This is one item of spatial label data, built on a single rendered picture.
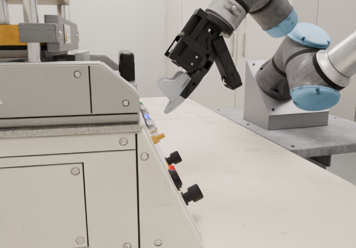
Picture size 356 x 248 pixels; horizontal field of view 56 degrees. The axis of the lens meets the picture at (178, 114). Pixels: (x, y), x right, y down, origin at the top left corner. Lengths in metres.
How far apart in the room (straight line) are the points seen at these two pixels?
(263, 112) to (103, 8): 2.15
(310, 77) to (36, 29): 0.69
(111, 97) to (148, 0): 2.70
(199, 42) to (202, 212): 0.32
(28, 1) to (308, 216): 0.50
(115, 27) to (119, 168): 2.64
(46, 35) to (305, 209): 0.47
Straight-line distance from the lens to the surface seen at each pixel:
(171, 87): 0.66
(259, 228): 0.54
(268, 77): 1.10
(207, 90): 2.78
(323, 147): 0.97
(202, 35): 0.68
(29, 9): 0.42
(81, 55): 0.47
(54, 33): 0.41
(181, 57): 0.65
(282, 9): 0.75
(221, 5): 0.67
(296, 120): 1.14
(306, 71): 0.93
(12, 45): 0.46
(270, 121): 1.09
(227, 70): 0.68
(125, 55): 0.47
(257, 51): 2.95
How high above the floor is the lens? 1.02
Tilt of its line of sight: 12 degrees down
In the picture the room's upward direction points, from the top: straight up
